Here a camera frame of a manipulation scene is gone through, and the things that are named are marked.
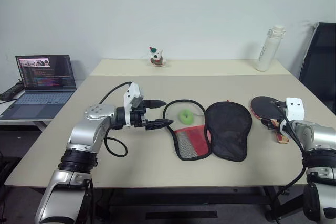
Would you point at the green round ball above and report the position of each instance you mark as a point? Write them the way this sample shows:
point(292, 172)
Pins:
point(186, 116)

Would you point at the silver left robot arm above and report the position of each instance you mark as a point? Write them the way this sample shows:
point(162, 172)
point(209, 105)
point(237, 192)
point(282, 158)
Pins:
point(84, 134)

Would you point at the white water bottle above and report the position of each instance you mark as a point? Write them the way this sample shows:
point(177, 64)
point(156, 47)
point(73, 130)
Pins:
point(266, 51)

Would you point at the open grey laptop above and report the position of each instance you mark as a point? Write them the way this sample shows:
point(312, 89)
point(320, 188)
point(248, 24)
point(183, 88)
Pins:
point(44, 87)

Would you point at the black mesh paddle case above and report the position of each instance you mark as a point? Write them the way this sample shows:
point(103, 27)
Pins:
point(228, 132)

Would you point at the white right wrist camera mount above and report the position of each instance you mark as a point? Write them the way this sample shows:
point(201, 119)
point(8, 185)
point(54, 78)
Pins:
point(295, 108)

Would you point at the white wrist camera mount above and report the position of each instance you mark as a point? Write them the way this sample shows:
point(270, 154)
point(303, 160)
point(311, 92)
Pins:
point(132, 93)
point(295, 108)

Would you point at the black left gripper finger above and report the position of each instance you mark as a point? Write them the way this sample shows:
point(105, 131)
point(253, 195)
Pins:
point(157, 103)
point(158, 124)

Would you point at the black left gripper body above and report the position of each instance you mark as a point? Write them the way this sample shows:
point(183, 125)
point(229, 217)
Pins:
point(137, 119)

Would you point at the black table frame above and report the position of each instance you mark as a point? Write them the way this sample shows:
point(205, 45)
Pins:
point(183, 195)

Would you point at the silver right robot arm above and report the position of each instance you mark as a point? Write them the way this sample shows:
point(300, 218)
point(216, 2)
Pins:
point(319, 140)

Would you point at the white plush dog toy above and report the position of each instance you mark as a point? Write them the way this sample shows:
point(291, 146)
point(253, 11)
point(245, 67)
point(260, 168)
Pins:
point(157, 57)

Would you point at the black table tennis paddle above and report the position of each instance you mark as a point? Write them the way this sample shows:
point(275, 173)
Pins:
point(263, 107)

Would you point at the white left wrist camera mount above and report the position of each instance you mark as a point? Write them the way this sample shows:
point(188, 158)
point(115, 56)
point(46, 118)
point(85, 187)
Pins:
point(132, 93)

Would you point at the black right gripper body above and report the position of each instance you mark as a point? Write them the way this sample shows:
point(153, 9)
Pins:
point(283, 105)

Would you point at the black office chair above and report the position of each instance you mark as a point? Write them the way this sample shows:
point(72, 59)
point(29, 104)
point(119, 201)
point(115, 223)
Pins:
point(320, 58)

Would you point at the white side desk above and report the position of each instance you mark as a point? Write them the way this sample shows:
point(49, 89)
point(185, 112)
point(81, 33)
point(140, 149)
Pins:
point(31, 121)

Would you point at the black device beside laptop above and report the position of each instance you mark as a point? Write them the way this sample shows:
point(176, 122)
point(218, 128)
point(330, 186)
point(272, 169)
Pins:
point(10, 91)

